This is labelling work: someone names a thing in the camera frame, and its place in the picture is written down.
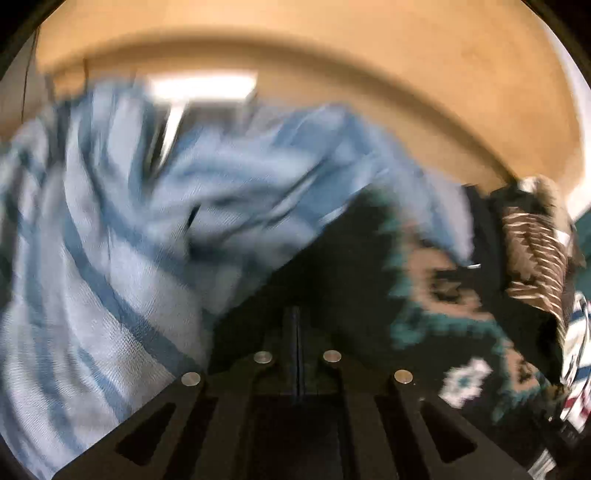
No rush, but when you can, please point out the white rectangular object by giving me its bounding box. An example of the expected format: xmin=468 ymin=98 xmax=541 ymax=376
xmin=143 ymin=74 xmax=259 ymax=171

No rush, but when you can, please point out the blue striped cloth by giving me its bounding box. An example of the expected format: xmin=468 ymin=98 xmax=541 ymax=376
xmin=0 ymin=78 xmax=476 ymax=480

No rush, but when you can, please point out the white star striped blanket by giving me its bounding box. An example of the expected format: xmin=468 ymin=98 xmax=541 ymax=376
xmin=526 ymin=291 xmax=591 ymax=480

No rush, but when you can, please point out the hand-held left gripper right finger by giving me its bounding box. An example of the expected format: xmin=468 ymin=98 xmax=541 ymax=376
xmin=298 ymin=305 xmax=532 ymax=480

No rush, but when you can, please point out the wooden headboard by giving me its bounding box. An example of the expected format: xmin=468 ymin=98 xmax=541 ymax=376
xmin=0 ymin=0 xmax=591 ymax=222

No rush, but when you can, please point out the grey-brown speckled garment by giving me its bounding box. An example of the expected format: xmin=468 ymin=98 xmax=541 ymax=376
xmin=517 ymin=175 xmax=571 ymax=217

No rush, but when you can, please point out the brown striped sweater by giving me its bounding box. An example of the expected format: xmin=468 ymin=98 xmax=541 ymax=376
xmin=489 ymin=185 xmax=578 ymax=388

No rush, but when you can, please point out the black patterned sweater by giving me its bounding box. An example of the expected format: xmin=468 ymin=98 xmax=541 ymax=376
xmin=203 ymin=185 xmax=573 ymax=476

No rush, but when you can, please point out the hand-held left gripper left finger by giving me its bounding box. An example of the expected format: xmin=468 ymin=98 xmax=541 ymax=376
xmin=51 ymin=305 xmax=298 ymax=480

